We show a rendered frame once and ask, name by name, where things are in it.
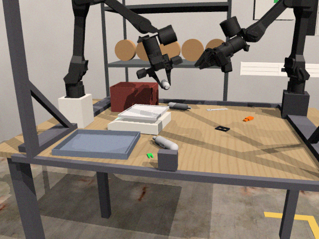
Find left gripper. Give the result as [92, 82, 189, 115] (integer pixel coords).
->
[137, 48, 183, 89]

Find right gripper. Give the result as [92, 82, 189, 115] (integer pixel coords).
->
[195, 41, 235, 70]

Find red open box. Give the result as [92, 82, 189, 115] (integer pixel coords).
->
[110, 82, 159, 112]

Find grey bottle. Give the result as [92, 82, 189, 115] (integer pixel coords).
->
[161, 79, 170, 90]
[167, 102, 191, 111]

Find dark grey metal post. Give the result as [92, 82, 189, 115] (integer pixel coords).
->
[2, 0, 73, 158]

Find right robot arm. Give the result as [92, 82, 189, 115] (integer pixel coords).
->
[220, 0, 316, 94]

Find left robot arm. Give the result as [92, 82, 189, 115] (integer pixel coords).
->
[63, 0, 177, 98]

